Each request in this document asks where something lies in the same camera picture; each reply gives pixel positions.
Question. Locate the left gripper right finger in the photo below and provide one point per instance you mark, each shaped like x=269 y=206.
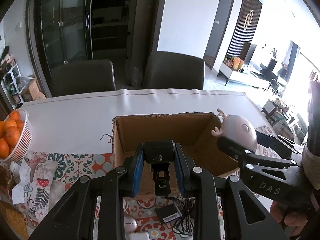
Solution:
x=223 y=207

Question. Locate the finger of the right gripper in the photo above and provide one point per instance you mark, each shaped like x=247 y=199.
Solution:
x=254 y=165
x=280 y=144

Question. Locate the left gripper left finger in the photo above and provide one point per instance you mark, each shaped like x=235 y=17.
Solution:
x=72 y=217

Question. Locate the pink round deer lamp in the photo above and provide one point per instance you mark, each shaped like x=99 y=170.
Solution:
x=238 y=129

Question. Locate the black power adapter with cable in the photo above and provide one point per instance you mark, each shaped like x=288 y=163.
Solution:
x=180 y=213

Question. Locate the white power adapter block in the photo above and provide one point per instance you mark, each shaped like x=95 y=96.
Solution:
x=139 y=236

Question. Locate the black small flashlight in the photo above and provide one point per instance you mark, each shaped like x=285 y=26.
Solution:
x=159 y=154

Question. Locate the person right hand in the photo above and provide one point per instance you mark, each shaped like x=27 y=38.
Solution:
x=305 y=227

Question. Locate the striped side chair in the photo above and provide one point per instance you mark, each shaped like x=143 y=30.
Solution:
x=279 y=120

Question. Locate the floral fabric tissue cover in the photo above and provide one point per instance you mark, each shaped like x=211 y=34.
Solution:
x=32 y=193

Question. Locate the brown cardboard box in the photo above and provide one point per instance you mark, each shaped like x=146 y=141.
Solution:
x=191 y=130

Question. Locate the white tv console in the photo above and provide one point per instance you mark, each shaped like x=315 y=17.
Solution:
x=242 y=78

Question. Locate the white basket of oranges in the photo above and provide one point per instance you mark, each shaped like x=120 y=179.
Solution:
x=16 y=136

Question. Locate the right dark dining chair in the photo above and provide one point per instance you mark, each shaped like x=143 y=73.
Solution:
x=173 y=70

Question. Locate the dark dining chair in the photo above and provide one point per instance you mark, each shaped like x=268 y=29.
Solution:
x=173 y=70
x=81 y=77

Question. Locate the small cardboard box on floor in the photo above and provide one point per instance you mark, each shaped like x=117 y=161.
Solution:
x=32 y=92

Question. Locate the white shoe rack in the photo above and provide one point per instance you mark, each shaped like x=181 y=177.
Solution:
x=11 y=88

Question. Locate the left dark dining chair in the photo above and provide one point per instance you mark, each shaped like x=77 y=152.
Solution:
x=81 y=77

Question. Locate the dark glass cabinet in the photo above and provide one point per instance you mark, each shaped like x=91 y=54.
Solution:
x=64 y=32

